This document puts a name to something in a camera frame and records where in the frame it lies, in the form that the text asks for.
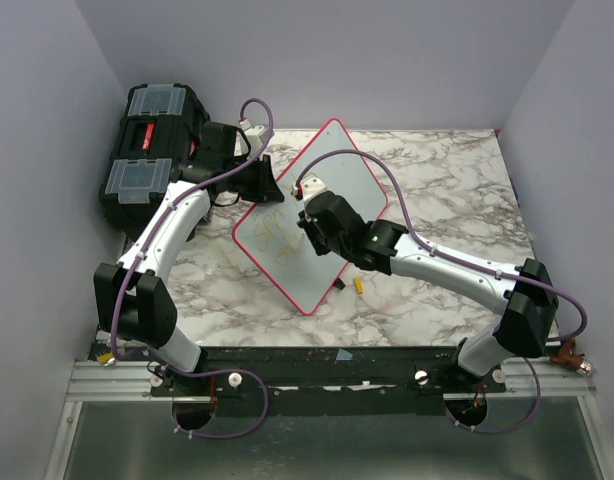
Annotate brass cable connector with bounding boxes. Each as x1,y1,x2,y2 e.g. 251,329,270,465
549,338,594,377

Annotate black toolbox clear lids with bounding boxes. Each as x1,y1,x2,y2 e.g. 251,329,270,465
98,83,210,240

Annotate blue tape piece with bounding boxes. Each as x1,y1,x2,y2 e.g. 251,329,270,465
336,349,353,361

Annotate black mounting rail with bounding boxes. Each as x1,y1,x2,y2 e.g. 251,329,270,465
89,344,563,419

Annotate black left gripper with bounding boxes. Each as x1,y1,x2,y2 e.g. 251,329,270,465
225,154,284,204

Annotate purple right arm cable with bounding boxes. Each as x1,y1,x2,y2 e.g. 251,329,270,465
295,149,588,436

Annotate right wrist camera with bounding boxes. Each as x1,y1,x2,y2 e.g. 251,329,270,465
291,173,328,210

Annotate yellow marker cap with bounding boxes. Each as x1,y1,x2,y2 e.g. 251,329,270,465
353,278,363,294

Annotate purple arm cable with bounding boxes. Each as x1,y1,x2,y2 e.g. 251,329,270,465
295,149,588,436
109,98,274,441

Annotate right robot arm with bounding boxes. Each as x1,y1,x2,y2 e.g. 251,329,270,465
297,191,558,392

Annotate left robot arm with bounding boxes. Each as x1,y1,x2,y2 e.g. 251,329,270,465
93,118,284,395

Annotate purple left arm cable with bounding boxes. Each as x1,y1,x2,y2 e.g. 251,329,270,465
109,98,274,441

